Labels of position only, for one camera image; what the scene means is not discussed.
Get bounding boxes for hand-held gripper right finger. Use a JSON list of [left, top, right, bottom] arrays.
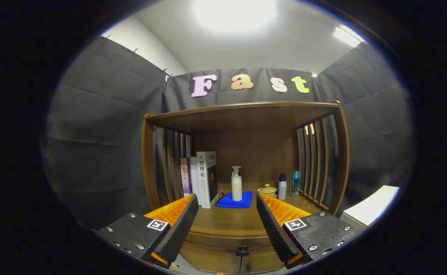
[[256, 191, 363, 270]]

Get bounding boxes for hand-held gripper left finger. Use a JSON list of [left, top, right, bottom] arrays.
[[92, 193, 200, 270]]

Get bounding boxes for brown wooden drawer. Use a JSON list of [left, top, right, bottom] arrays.
[[180, 227, 285, 265]]

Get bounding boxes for wooden countertop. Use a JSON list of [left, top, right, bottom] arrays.
[[187, 181, 323, 239]]

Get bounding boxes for white drawer unit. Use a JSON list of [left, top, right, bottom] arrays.
[[340, 185, 400, 229]]

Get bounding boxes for brown wooden cabinet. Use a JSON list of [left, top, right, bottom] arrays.
[[141, 100, 350, 273]]

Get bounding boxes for beige lidded teacup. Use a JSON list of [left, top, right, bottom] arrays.
[[257, 184, 278, 199]]

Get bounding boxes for white bottle with blue cap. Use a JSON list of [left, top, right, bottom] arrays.
[[278, 173, 287, 201]]

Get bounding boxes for thin white book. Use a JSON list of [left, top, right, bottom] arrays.
[[190, 156, 202, 205]]

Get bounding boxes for purple book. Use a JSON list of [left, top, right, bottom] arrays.
[[180, 157, 193, 197]]

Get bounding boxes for teal bottle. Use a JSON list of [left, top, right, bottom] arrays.
[[291, 170, 301, 197]]

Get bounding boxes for blue folded cloth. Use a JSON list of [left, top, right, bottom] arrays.
[[215, 191, 253, 209]]

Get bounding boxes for thick white and black book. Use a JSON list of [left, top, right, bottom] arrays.
[[197, 151, 219, 209]]

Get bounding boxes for white pump bottle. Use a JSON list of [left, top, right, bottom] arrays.
[[231, 166, 243, 201]]

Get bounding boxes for ceiling tube light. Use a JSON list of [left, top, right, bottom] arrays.
[[332, 26, 361, 48]]

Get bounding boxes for round ceiling light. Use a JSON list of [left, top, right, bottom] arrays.
[[193, 0, 277, 33]]

